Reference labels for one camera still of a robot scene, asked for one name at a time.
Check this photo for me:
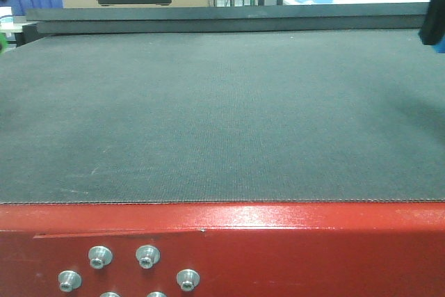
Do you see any blue toy block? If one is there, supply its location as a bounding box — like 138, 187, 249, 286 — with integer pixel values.
433, 37, 445, 54

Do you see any green toy block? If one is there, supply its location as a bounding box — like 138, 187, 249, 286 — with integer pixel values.
0, 33, 8, 54

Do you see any black conveyor belt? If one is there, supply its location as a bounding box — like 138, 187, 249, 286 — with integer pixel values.
1, 30, 444, 203

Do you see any silver bolt lower right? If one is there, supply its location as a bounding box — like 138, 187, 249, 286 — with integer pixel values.
176, 268, 200, 292

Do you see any silver bolt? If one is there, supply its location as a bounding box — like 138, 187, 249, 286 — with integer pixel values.
88, 246, 113, 270
58, 271, 82, 293
176, 268, 200, 292
135, 245, 161, 269

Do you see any silver bolt upper right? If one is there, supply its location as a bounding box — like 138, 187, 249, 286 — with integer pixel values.
135, 245, 161, 269

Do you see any silver bolt upper left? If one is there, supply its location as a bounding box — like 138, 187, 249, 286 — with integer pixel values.
88, 246, 113, 270

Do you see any silver bolt lower left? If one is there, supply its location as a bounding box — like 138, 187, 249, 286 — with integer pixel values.
58, 271, 82, 293

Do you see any dark conveyor back rail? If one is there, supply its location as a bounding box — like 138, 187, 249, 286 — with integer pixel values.
26, 1, 427, 49

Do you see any red conveyor frame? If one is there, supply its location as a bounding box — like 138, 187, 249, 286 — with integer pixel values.
1, 202, 444, 296

